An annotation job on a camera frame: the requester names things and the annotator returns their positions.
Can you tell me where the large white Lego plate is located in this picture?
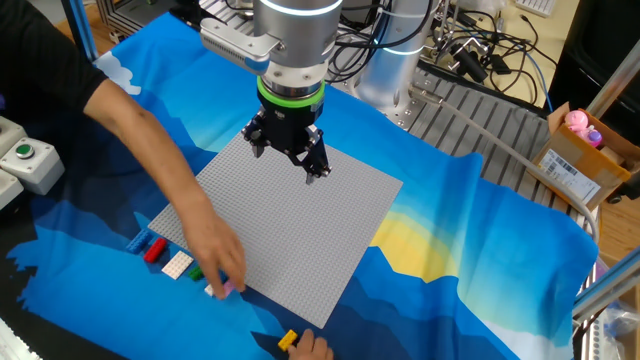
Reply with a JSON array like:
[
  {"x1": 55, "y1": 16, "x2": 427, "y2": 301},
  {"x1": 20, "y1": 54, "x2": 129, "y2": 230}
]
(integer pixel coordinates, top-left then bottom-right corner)
[{"x1": 160, "y1": 250, "x2": 195, "y2": 281}]

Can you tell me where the grey aluminium frame post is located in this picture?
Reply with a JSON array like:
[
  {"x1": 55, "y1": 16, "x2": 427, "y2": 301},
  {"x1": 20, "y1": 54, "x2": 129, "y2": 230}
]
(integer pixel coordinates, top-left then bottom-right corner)
[{"x1": 585, "y1": 38, "x2": 640, "y2": 121}]

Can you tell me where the cardboard box with label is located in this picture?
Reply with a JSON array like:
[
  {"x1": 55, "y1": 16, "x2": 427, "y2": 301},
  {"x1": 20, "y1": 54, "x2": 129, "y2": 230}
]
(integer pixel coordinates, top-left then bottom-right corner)
[{"x1": 527, "y1": 102, "x2": 640, "y2": 214}]

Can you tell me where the green flange ring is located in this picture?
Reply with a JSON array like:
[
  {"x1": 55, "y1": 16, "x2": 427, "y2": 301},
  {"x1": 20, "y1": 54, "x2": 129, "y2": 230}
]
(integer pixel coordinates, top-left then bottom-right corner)
[{"x1": 256, "y1": 75, "x2": 327, "y2": 109}]

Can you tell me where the bluish aluminium frame post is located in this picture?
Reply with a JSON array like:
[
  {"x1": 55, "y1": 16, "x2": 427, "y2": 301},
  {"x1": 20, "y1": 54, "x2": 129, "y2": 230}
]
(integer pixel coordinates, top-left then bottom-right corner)
[{"x1": 62, "y1": 0, "x2": 100, "y2": 62}]

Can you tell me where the grey aluminium frame beam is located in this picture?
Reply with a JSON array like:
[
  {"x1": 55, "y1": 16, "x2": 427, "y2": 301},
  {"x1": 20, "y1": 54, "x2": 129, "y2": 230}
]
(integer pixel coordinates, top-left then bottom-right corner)
[{"x1": 572, "y1": 247, "x2": 640, "y2": 322}]

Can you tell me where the grey Lego baseplate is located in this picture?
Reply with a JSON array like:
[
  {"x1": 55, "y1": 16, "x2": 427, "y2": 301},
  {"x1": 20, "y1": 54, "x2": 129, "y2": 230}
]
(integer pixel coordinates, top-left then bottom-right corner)
[{"x1": 148, "y1": 130, "x2": 405, "y2": 330}]

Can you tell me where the blue cable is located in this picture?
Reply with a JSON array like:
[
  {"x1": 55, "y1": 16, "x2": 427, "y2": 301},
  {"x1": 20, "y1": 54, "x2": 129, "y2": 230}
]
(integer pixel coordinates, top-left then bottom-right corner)
[{"x1": 522, "y1": 49, "x2": 555, "y2": 114}]

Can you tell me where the person's left forearm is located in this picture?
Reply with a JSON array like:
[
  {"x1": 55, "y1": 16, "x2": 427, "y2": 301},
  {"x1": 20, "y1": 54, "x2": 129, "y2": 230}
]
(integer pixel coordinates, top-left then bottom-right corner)
[{"x1": 82, "y1": 77, "x2": 211, "y2": 216}]

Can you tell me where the black camera cable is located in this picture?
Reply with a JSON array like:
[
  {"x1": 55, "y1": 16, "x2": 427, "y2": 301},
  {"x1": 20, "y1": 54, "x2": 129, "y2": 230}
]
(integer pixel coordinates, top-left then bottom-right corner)
[{"x1": 327, "y1": 0, "x2": 436, "y2": 85}]

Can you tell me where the black cabinet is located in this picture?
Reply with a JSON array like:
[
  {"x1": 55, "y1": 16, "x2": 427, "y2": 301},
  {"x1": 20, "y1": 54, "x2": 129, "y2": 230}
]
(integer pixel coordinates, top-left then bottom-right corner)
[{"x1": 547, "y1": 0, "x2": 640, "y2": 146}]

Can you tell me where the white green-button switch box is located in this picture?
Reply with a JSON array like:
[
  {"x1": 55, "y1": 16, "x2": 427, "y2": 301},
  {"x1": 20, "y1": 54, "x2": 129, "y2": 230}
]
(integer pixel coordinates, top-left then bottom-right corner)
[{"x1": 0, "y1": 137, "x2": 66, "y2": 196}]

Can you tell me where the blue landscape print cloth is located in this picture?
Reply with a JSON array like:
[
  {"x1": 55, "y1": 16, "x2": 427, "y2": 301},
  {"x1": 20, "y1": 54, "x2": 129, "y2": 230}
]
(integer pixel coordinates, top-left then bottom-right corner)
[{"x1": 9, "y1": 12, "x2": 600, "y2": 360}]

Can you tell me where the grey flexible hose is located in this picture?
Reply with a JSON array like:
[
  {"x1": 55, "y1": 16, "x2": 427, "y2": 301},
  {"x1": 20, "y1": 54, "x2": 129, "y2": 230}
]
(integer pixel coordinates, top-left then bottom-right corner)
[{"x1": 408, "y1": 84, "x2": 601, "y2": 246}]

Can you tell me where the red Lego brick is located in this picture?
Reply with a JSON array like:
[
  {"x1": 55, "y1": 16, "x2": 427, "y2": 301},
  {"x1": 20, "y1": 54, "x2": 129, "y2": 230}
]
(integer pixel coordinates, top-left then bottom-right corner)
[{"x1": 143, "y1": 236, "x2": 169, "y2": 264}]

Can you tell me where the blue Lego brick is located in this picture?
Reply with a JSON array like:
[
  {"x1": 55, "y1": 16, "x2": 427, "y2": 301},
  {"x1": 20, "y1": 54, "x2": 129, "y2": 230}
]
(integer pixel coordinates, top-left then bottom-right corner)
[{"x1": 125, "y1": 228, "x2": 154, "y2": 255}]

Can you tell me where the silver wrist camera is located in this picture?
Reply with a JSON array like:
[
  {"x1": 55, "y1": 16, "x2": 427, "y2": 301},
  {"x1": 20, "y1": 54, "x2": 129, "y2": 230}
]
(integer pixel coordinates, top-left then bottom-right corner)
[{"x1": 198, "y1": 17, "x2": 282, "y2": 76}]

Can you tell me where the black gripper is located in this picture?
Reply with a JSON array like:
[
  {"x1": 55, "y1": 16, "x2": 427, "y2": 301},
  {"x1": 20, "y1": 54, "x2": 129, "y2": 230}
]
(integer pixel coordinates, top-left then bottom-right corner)
[{"x1": 242, "y1": 94, "x2": 332, "y2": 186}]

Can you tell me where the white computer keyboard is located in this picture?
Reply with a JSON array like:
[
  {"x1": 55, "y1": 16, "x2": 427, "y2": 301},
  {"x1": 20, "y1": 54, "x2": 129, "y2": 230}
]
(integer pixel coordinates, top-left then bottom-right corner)
[{"x1": 514, "y1": 0, "x2": 559, "y2": 19}]

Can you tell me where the clear plastic bag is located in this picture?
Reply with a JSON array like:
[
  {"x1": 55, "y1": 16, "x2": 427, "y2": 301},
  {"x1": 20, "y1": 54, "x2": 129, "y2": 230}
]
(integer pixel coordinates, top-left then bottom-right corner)
[{"x1": 597, "y1": 299, "x2": 640, "y2": 360}]

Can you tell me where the person's left hand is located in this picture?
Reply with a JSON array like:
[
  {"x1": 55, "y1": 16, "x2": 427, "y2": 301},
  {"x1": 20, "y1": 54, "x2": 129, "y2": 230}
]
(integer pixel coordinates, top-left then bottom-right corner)
[{"x1": 174, "y1": 197, "x2": 248, "y2": 301}]

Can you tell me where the pink pig toy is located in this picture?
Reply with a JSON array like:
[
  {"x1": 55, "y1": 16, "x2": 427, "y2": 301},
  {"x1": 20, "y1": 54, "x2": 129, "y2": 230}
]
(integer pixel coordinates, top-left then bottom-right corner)
[{"x1": 564, "y1": 109, "x2": 590, "y2": 134}]

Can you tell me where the yellow Lego brick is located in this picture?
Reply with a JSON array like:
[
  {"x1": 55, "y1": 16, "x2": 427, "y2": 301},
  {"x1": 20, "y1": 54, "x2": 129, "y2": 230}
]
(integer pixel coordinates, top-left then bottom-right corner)
[{"x1": 277, "y1": 328, "x2": 299, "y2": 353}]

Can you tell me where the person's right hand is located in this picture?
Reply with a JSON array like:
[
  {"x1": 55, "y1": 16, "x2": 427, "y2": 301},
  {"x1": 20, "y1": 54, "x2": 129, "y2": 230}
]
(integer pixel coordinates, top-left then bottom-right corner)
[{"x1": 287, "y1": 328, "x2": 335, "y2": 360}]

